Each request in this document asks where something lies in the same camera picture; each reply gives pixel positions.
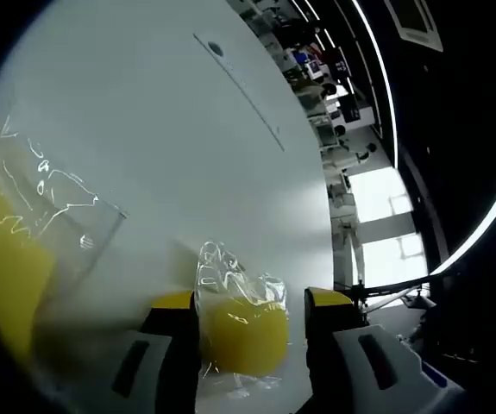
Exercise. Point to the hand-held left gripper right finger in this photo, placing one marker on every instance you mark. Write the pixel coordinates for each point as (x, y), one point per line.
(329, 328)

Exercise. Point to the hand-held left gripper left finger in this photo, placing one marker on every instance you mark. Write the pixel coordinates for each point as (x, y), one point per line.
(174, 345)

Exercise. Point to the yellow silicone block wrap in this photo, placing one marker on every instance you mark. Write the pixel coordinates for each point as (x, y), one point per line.
(247, 336)

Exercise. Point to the clear bag of yellow items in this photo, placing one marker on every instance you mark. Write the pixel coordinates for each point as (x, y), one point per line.
(6, 259)

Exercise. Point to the black stand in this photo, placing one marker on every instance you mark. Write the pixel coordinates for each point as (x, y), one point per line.
(381, 295)

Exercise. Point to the long curved ceiling light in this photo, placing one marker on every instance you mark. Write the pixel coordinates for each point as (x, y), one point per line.
(493, 215)

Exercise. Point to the dark monitor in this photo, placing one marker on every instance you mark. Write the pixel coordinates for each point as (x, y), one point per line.
(351, 110)

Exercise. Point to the curved ceiling light strip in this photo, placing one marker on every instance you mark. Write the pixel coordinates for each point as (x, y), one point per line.
(385, 77)

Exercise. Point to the ceiling air conditioner vent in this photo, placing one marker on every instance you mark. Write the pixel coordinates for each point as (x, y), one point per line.
(413, 21)

